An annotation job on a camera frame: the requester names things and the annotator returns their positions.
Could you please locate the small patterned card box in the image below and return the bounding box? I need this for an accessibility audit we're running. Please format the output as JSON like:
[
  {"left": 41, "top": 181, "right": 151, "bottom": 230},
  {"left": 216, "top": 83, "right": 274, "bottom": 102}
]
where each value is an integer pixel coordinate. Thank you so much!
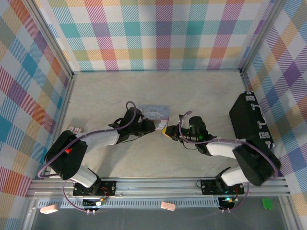
[{"left": 68, "top": 124, "right": 84, "bottom": 134}]

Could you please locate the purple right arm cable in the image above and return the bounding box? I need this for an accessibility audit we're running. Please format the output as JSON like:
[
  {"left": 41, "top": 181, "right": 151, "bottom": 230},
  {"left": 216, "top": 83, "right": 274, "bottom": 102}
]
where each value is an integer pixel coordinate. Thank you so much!
[{"left": 178, "top": 110, "right": 281, "bottom": 213}]

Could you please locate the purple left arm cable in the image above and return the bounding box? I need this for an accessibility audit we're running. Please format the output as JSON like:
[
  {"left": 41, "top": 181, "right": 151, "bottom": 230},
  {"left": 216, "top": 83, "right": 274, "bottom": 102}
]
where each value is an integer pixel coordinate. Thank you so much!
[{"left": 38, "top": 101, "right": 144, "bottom": 213}]

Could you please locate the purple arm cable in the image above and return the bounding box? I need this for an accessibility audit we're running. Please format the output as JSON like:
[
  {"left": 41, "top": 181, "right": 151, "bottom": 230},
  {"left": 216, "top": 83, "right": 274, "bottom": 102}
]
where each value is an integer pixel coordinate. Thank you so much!
[
  {"left": 178, "top": 110, "right": 281, "bottom": 213},
  {"left": 38, "top": 101, "right": 144, "bottom": 213}
]

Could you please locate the green plastic piece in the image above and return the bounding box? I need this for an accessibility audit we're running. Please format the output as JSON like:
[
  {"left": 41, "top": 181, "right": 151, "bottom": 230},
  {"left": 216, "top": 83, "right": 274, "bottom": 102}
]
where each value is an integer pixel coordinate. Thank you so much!
[{"left": 261, "top": 198, "right": 272, "bottom": 211}]

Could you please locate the small black electronics board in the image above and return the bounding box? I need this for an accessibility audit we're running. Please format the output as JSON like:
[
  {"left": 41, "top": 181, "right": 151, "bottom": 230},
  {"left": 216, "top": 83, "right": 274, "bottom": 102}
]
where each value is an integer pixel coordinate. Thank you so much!
[
  {"left": 219, "top": 196, "right": 237, "bottom": 208},
  {"left": 83, "top": 198, "right": 106, "bottom": 208}
]

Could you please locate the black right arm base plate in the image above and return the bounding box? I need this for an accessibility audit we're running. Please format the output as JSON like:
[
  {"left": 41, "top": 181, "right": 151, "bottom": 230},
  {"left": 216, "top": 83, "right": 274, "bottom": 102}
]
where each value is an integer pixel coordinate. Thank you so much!
[{"left": 201, "top": 179, "right": 245, "bottom": 195}]

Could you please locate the aluminium frame post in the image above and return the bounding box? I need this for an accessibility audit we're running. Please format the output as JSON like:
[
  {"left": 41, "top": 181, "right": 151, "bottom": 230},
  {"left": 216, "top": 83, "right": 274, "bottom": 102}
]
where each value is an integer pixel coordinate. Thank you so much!
[
  {"left": 239, "top": 0, "right": 288, "bottom": 74},
  {"left": 25, "top": 0, "right": 74, "bottom": 77}
]

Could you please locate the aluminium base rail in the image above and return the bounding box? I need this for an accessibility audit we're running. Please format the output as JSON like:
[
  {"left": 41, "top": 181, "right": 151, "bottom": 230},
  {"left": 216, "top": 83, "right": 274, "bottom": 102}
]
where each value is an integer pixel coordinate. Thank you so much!
[{"left": 26, "top": 177, "right": 291, "bottom": 199}]

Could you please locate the black carrying case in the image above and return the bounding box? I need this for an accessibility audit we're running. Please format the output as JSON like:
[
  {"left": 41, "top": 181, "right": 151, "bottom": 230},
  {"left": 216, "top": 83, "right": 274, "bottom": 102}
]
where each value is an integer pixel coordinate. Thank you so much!
[{"left": 228, "top": 91, "right": 275, "bottom": 150}]

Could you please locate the pink oblong eraser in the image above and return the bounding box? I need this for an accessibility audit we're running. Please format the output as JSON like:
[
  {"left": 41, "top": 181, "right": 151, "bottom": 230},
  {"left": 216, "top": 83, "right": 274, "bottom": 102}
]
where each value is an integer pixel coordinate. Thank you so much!
[
  {"left": 161, "top": 201, "right": 177, "bottom": 211},
  {"left": 40, "top": 204, "right": 59, "bottom": 214}
]

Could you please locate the blue cartoon tin box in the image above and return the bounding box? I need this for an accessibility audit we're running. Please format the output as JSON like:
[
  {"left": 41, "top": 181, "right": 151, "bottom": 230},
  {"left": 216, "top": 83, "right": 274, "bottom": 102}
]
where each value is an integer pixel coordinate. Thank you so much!
[{"left": 140, "top": 104, "right": 171, "bottom": 131}]

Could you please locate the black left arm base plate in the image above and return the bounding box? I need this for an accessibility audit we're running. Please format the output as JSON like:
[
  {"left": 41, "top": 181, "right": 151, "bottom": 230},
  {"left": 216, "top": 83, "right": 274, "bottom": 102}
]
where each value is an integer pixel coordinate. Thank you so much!
[{"left": 73, "top": 181, "right": 117, "bottom": 197}]

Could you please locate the grey slotted cable duct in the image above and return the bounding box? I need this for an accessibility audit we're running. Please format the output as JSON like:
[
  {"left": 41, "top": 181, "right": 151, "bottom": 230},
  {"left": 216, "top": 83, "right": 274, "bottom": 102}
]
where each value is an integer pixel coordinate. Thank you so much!
[{"left": 37, "top": 200, "right": 221, "bottom": 209}]

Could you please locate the aluminium side rail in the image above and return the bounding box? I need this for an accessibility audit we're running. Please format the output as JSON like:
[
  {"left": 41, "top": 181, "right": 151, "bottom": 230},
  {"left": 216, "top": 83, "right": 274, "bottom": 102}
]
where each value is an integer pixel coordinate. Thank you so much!
[
  {"left": 239, "top": 69, "right": 253, "bottom": 93},
  {"left": 43, "top": 71, "right": 78, "bottom": 179}
]

